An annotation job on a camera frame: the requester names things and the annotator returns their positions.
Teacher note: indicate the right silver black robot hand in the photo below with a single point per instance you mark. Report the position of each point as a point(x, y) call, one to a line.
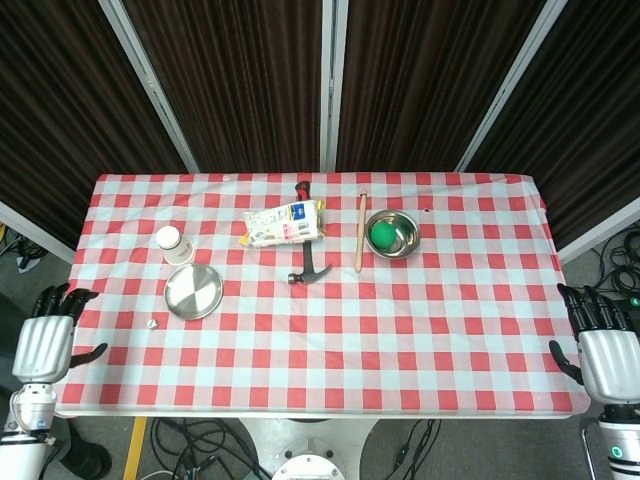
point(612, 360)

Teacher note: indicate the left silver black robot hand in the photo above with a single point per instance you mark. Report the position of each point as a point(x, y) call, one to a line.
point(42, 345)

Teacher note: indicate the white paper cup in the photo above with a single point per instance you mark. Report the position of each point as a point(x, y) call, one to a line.
point(175, 245)

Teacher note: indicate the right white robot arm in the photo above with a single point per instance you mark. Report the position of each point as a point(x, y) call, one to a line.
point(622, 440)

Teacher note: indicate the silver metal plate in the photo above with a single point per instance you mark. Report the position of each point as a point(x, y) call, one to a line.
point(194, 292)

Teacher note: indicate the black shoe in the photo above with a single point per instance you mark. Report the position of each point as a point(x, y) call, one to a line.
point(87, 455)

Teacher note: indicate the yellow floor tape strip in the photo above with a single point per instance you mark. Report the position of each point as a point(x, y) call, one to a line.
point(134, 450)

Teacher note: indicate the dark ribbed partition panel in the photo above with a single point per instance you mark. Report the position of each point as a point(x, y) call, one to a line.
point(240, 85)
point(430, 85)
point(585, 115)
point(60, 110)

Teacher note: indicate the steel bowl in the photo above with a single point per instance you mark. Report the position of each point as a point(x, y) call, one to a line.
point(406, 231)

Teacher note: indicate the green ball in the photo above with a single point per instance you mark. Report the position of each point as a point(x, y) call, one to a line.
point(382, 236)

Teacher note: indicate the red white checkered tablecloth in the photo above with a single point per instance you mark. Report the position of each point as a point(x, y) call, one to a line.
point(350, 340)

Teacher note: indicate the white plastic snack package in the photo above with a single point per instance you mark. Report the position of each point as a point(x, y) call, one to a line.
point(282, 225)

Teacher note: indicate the black claw hammer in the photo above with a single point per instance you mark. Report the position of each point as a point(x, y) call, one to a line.
point(310, 260)

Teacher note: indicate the wooden stick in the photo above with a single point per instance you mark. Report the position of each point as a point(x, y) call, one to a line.
point(361, 230)

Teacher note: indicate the grey metal partition rail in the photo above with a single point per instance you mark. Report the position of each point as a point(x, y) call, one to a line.
point(35, 232)
point(600, 230)

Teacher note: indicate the grey metal partition post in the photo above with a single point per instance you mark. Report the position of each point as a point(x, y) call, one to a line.
point(332, 85)
point(510, 85)
point(150, 85)

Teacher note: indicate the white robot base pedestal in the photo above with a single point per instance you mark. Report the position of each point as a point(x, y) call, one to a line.
point(307, 442)

